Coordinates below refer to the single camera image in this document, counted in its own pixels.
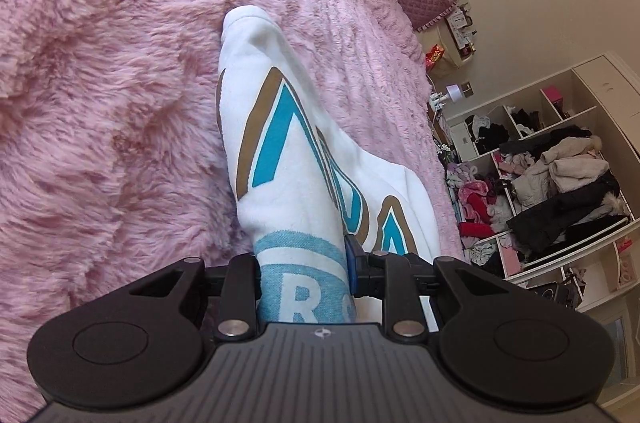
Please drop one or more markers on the black coat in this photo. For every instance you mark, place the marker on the black coat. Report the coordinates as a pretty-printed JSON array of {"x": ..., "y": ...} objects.
[{"x": 565, "y": 213}]

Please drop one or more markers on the pink box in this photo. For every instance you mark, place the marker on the pink box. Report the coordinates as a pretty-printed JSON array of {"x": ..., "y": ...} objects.
[{"x": 552, "y": 94}]

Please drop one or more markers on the pile of white jackets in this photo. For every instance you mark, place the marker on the pile of white jackets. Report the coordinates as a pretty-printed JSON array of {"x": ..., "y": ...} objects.
[{"x": 555, "y": 168}]

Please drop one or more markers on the pink fluffy blanket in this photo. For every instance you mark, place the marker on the pink fluffy blanket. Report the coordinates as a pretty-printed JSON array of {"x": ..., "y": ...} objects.
[{"x": 125, "y": 78}]

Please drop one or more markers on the white table lamp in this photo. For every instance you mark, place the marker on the white table lamp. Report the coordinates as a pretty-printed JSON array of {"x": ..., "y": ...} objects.
[{"x": 454, "y": 93}]

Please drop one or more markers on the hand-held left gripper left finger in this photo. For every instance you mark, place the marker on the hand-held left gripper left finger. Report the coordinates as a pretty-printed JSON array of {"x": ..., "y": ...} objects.
[{"x": 240, "y": 275}]

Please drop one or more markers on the wall socket plate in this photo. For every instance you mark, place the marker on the wall socket plate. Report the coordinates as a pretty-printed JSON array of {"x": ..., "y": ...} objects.
[{"x": 467, "y": 88}]

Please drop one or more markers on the white open wardrobe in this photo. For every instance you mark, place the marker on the white open wardrobe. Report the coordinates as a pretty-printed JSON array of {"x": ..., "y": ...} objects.
[{"x": 600, "y": 78}]

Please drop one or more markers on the red garment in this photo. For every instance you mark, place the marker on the red garment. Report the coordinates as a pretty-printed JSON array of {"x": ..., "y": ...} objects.
[{"x": 475, "y": 215}]

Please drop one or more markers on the red snack bag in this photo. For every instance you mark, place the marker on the red snack bag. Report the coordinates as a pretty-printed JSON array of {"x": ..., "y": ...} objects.
[{"x": 435, "y": 57}]

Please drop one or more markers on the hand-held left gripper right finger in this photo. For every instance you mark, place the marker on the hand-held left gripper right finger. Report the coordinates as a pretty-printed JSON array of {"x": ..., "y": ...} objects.
[{"x": 352, "y": 268}]

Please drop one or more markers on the white sweater blue brown print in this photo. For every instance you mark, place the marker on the white sweater blue brown print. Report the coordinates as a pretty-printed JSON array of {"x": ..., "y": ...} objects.
[{"x": 280, "y": 153}]

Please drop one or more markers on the cream bedside cabinet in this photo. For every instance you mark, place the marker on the cream bedside cabinet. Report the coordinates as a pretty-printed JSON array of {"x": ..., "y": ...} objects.
[{"x": 462, "y": 45}]

